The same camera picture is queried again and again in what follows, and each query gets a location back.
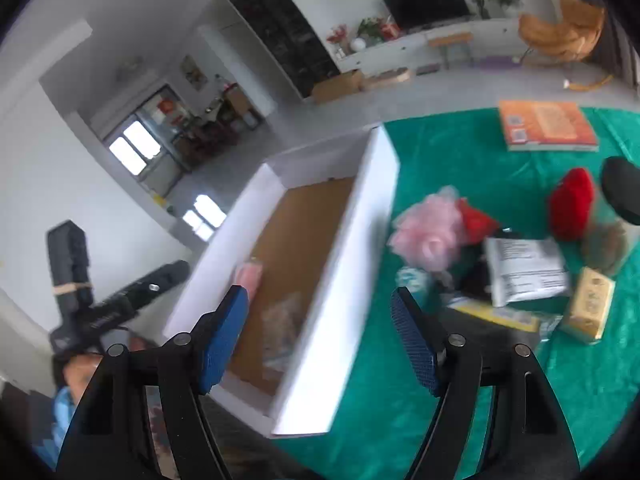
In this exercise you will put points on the wooden stool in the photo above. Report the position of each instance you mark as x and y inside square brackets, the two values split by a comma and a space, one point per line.
[450, 40]

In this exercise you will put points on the red yarn ball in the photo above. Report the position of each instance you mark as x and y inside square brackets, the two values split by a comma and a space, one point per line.
[580, 182]
[570, 220]

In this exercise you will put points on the white round vase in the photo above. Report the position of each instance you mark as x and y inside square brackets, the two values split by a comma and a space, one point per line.
[357, 45]

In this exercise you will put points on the black roll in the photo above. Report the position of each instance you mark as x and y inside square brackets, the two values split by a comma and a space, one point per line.
[480, 330]

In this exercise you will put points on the orange lounge chair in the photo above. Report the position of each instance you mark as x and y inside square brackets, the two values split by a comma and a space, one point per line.
[560, 35]

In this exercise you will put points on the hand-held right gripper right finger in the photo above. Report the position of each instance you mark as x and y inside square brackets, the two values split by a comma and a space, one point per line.
[415, 342]

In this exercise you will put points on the brown cardboard box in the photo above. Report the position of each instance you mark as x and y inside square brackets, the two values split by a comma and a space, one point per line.
[337, 87]

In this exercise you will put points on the black cloth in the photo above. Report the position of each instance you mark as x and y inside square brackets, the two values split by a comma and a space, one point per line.
[475, 280]

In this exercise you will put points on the clear jar with black lid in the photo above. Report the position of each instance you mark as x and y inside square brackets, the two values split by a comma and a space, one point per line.
[620, 185]

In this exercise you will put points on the green tablecloth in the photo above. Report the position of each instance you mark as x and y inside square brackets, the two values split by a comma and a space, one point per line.
[450, 170]

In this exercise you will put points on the pink bath pouf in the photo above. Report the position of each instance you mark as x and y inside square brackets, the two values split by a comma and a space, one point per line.
[430, 230]

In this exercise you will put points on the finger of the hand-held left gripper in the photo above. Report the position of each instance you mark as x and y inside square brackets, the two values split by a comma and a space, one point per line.
[155, 280]

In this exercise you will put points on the cotton swab pack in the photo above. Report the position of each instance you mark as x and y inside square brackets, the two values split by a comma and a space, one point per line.
[280, 325]

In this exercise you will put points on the wall picture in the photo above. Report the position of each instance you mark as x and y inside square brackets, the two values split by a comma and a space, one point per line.
[194, 72]

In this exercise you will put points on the pink packet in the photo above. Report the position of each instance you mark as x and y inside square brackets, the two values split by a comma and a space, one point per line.
[250, 277]

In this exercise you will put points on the purple mat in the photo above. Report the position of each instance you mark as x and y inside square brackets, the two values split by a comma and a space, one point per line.
[500, 62]

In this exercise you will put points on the person's left hand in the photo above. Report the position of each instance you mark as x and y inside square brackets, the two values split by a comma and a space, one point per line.
[80, 372]

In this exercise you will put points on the dark glass cabinet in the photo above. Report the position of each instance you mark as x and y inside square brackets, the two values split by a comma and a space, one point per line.
[280, 25]

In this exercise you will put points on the red pouch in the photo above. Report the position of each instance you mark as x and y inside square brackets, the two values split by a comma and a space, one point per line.
[477, 222]

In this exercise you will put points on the wooden dining table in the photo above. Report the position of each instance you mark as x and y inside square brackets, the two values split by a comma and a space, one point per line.
[235, 105]

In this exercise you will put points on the orange book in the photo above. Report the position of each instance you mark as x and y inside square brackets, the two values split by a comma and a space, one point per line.
[545, 122]

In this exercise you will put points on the teal wave-pattern pouch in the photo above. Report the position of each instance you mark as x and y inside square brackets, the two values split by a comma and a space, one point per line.
[412, 280]

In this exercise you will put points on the white printed packet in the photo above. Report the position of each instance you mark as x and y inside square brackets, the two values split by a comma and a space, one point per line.
[525, 270]

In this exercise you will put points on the green plant with red decoration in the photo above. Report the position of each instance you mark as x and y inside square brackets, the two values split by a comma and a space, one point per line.
[375, 29]

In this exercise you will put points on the person's left forearm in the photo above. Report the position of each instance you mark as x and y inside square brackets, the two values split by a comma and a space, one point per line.
[57, 420]

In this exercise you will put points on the white cardboard box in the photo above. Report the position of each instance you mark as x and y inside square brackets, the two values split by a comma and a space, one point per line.
[370, 220]

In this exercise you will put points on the red flower bouquet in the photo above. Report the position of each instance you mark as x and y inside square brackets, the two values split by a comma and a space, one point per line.
[337, 37]

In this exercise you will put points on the white TV cabinet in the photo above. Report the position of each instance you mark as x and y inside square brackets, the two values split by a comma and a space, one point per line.
[400, 50]

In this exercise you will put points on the small green potted plant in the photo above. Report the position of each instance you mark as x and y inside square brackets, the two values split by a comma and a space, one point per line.
[480, 7]

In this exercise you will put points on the black television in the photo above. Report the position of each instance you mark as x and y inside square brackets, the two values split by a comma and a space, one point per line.
[425, 2]

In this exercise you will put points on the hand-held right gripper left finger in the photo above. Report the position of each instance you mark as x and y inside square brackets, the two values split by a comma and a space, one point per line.
[225, 342]

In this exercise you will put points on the small yellow box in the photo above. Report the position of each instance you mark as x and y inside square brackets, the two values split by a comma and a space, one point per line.
[590, 305]

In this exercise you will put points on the round beige floor pad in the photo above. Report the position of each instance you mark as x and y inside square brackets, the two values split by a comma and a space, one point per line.
[387, 79]

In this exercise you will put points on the grey mat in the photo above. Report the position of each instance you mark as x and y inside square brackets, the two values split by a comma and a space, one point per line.
[427, 69]

